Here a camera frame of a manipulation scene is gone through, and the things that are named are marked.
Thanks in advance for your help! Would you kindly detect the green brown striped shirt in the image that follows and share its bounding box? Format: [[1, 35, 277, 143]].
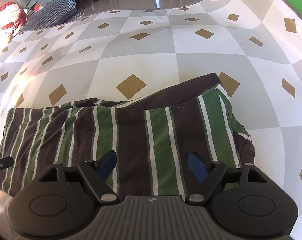
[[0, 73, 255, 196]]

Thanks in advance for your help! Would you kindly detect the checkered fabric sofa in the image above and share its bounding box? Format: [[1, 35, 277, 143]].
[[20, 0, 77, 31]]

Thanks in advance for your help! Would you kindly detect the red knitted cloth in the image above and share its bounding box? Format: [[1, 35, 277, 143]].
[[0, 2, 28, 37]]

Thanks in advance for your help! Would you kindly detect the checkered diamond pattern tablecloth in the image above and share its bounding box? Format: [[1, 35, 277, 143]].
[[0, 0, 302, 239]]

